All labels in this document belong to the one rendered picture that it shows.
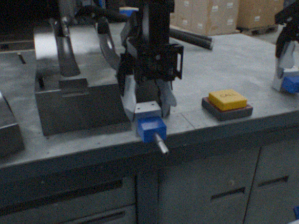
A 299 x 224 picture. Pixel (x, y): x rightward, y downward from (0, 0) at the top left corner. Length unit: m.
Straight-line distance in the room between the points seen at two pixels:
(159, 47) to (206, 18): 3.97
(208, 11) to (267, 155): 3.63
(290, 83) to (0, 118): 0.63
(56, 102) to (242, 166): 0.51
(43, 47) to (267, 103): 0.56
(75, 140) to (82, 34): 0.35
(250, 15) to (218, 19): 0.75
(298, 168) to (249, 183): 0.17
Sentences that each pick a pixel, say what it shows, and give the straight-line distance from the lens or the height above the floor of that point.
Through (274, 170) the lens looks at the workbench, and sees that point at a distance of 0.89.
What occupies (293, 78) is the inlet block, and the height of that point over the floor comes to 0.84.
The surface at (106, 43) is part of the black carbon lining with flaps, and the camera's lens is 0.77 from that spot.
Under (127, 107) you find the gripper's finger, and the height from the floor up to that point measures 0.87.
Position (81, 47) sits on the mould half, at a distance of 0.75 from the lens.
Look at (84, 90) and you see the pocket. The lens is 0.57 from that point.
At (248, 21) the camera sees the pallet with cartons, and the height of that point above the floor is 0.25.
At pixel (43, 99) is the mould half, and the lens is 0.52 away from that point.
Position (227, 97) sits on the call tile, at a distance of 0.61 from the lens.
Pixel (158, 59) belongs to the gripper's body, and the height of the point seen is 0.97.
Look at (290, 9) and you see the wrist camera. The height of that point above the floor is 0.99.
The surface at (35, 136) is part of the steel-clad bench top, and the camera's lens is 0.56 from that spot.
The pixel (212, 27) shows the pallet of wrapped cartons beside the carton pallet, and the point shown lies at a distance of 4.42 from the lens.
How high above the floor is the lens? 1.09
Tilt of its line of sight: 28 degrees down
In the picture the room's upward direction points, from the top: straight up
